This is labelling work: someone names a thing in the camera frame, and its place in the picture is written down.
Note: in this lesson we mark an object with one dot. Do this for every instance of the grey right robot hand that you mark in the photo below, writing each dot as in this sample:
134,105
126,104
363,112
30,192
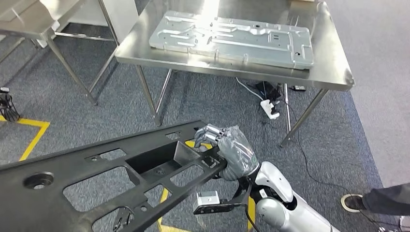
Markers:
238,153

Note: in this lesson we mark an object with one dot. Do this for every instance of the white power strip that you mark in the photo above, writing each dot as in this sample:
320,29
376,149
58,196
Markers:
269,109

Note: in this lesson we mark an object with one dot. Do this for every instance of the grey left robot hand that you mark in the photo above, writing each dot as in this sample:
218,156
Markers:
123,219

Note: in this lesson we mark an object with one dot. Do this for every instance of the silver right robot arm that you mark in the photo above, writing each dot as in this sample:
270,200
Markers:
285,211

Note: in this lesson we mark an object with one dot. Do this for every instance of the black plastic panel part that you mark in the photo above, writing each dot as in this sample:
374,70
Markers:
48,205

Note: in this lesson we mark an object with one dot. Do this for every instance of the white cabinet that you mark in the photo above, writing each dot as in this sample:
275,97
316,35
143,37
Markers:
121,16

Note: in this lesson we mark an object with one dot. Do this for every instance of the stamped grey metal panel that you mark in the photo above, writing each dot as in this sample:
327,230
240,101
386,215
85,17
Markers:
230,41

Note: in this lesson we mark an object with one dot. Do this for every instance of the black power adapter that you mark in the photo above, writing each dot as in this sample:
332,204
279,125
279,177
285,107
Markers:
299,88

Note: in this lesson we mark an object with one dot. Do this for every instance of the person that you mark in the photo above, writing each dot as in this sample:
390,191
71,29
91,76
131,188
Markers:
384,200

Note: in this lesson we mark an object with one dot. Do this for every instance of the stainless steel workbench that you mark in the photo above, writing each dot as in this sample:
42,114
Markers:
330,64

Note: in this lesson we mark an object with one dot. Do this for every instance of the stainless steel side table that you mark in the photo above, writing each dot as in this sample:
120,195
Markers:
25,19

